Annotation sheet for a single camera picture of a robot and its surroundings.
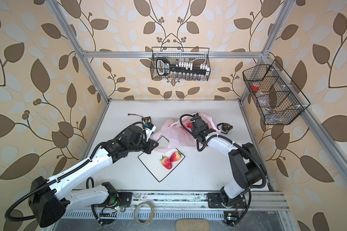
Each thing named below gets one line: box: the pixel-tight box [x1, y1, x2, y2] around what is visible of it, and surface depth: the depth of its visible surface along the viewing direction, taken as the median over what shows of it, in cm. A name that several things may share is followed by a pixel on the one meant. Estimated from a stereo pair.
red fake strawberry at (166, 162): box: [159, 155, 173, 170], surface depth 85 cm
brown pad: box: [175, 218, 211, 231], surface depth 67 cm
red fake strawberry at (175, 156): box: [169, 151, 182, 162], surface depth 87 cm
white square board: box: [137, 135, 186, 183], surface depth 86 cm
